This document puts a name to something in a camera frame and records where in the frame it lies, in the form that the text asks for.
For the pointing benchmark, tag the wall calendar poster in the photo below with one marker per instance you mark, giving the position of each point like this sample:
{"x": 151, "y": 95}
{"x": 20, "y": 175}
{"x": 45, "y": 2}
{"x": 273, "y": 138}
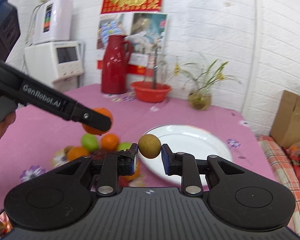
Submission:
{"x": 141, "y": 22}

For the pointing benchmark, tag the brown cardboard box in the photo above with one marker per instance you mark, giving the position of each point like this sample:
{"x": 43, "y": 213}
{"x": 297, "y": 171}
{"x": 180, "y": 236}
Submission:
{"x": 286, "y": 126}

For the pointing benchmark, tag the white water purifier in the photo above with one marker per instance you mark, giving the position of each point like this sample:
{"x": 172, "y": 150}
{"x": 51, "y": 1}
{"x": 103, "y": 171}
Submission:
{"x": 53, "y": 22}

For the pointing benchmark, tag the green fruit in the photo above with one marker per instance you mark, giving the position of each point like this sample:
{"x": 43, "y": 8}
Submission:
{"x": 123, "y": 146}
{"x": 90, "y": 142}

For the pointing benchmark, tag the red plastic basket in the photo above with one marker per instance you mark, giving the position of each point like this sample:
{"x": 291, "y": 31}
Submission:
{"x": 144, "y": 91}

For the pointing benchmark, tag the white oval plate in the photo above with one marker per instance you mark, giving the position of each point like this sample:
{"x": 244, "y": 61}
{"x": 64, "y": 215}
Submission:
{"x": 189, "y": 139}

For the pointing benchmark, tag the glass vase with plant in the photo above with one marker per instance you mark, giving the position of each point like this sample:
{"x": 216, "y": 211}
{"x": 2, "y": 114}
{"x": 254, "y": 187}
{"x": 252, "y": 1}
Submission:
{"x": 196, "y": 80}

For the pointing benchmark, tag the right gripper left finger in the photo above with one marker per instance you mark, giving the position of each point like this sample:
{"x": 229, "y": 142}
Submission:
{"x": 112, "y": 167}

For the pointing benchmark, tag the mandarin with stem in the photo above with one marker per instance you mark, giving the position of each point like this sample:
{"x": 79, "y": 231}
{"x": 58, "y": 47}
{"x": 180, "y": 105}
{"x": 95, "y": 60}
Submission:
{"x": 110, "y": 142}

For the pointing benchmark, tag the brown longan fruit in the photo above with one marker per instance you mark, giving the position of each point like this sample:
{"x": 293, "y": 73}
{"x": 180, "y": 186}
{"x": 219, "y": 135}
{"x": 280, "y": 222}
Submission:
{"x": 60, "y": 157}

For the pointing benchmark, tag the white water dispenser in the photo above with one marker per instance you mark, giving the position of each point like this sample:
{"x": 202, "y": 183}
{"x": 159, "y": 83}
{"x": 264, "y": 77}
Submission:
{"x": 57, "y": 64}

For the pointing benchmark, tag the red thermos jug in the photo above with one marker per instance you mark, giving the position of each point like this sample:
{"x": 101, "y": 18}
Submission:
{"x": 115, "y": 65}

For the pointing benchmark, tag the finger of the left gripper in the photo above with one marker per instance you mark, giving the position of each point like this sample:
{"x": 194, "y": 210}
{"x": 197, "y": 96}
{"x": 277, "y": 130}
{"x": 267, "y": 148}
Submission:
{"x": 90, "y": 118}

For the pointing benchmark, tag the clear glass pitcher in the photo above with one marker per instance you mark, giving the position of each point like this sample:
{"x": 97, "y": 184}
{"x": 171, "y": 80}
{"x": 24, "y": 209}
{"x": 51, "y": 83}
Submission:
{"x": 155, "y": 73}

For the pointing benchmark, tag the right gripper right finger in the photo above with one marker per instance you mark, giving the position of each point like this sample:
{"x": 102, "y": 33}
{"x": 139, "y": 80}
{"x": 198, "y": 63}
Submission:
{"x": 187, "y": 167}

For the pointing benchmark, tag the small yellow-brown longan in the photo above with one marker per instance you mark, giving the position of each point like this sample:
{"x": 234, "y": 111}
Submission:
{"x": 149, "y": 146}

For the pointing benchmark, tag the large orange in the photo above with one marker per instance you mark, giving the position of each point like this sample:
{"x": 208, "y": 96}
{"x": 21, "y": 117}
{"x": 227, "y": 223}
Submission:
{"x": 76, "y": 152}

